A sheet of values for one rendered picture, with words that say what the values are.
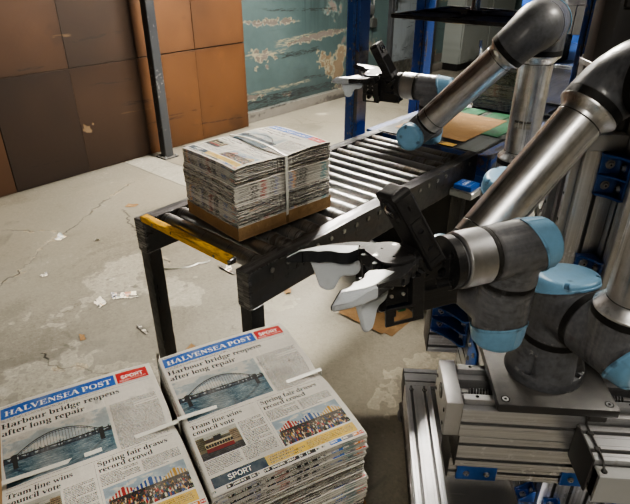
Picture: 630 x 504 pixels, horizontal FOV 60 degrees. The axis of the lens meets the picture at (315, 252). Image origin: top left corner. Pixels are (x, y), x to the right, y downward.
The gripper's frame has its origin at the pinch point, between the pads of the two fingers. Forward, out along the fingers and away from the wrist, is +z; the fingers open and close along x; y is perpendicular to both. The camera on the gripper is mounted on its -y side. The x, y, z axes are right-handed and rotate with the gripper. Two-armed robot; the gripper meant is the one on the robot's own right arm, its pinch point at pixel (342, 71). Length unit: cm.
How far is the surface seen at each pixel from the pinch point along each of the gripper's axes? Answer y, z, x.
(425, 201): 57, -20, 27
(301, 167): 23.1, 3.5, -22.3
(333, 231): 41.1, -8.9, -26.2
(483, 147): 55, -27, 78
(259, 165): 16.7, 8.5, -36.5
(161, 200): 136, 195, 82
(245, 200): 25, 10, -43
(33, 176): 123, 295, 55
